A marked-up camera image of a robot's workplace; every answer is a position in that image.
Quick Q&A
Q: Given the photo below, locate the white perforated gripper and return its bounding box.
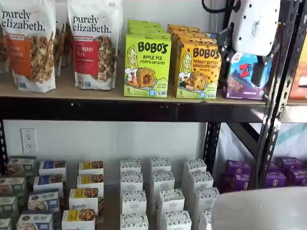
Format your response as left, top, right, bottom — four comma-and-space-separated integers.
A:
216, 0, 282, 87

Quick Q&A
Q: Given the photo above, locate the blue purple Zbar box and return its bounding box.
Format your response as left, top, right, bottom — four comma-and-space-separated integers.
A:
221, 52, 272, 101

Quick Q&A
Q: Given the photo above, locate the orange Bobo's peanut butter box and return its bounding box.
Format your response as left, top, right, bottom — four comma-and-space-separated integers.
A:
176, 37, 220, 99
166, 23, 201, 33
171, 30, 216, 41

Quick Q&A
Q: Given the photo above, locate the green Bobo's apple pie box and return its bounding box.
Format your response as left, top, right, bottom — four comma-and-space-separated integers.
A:
128, 23, 166, 31
127, 19, 162, 26
128, 28, 170, 36
123, 34, 172, 98

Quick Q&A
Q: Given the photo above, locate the purple snack box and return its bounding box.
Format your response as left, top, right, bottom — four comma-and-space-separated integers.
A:
287, 167, 307, 187
225, 173, 251, 193
266, 171, 287, 188
279, 156, 303, 172
226, 160, 251, 177

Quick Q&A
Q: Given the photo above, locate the black metal shelf rack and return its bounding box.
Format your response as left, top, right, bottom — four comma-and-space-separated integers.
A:
0, 0, 307, 190

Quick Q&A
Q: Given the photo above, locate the wooden shelf board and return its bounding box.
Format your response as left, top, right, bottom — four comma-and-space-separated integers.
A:
0, 64, 307, 106

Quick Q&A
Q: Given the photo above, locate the yellow white granola box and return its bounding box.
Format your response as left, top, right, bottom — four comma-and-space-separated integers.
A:
69, 187, 100, 213
78, 161, 105, 177
61, 209, 96, 230
77, 174, 105, 193

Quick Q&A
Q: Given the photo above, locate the blue white oatmeal box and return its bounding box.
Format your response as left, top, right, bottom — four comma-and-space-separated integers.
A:
16, 211, 55, 230
33, 174, 64, 196
28, 190, 60, 214
38, 160, 67, 177

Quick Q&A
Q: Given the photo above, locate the green cookie mix box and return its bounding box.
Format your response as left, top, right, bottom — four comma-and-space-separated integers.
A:
0, 217, 14, 230
0, 176, 27, 197
6, 156, 37, 177
0, 196, 19, 219

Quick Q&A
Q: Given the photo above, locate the orange brown carton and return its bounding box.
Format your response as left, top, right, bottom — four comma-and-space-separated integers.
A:
288, 53, 307, 101

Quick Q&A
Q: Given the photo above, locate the white speckled carton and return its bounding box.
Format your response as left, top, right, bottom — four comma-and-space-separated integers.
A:
119, 158, 142, 174
119, 213, 149, 230
120, 190, 148, 215
199, 208, 214, 230
150, 156, 172, 173
194, 187, 220, 212
153, 171, 176, 193
163, 210, 193, 230
120, 172, 144, 193
184, 159, 208, 176
189, 172, 214, 191
157, 189, 186, 214

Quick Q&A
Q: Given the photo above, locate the red label granola bag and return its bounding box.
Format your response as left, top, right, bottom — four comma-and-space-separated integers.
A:
67, 0, 124, 91

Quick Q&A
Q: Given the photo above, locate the white rounded platform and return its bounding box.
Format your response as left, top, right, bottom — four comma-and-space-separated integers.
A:
212, 186, 307, 230

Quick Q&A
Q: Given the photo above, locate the white granola bag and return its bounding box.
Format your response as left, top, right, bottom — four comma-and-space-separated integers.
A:
0, 23, 11, 74
54, 18, 64, 77

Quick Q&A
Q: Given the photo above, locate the orange label granola bag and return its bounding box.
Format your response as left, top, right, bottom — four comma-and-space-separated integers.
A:
0, 0, 57, 93

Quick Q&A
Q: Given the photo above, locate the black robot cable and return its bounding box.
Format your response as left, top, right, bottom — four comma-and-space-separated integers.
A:
201, 0, 240, 13

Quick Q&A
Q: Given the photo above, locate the white wall outlet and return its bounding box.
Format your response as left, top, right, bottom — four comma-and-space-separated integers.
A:
20, 127, 38, 154

